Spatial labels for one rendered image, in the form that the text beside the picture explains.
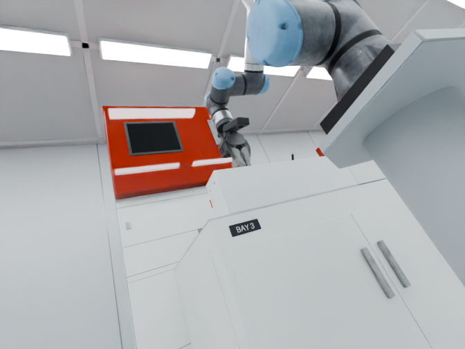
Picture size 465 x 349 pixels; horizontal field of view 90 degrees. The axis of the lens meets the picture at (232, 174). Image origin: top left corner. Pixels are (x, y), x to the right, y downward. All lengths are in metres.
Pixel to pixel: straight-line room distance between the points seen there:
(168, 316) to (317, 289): 0.69
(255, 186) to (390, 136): 0.38
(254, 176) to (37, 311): 2.36
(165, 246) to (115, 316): 1.52
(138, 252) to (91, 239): 1.64
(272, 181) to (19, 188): 2.81
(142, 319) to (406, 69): 1.13
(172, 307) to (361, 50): 1.10
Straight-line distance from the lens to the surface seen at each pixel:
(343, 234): 0.81
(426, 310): 0.96
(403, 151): 0.46
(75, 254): 2.79
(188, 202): 1.32
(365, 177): 1.05
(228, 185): 0.67
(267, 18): 0.51
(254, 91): 0.92
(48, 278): 2.79
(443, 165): 0.45
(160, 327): 1.17
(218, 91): 0.87
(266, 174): 0.75
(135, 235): 1.23
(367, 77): 0.46
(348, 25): 0.58
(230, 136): 0.83
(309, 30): 0.52
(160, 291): 1.18
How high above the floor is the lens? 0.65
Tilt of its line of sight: 24 degrees up
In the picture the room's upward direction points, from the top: 22 degrees counter-clockwise
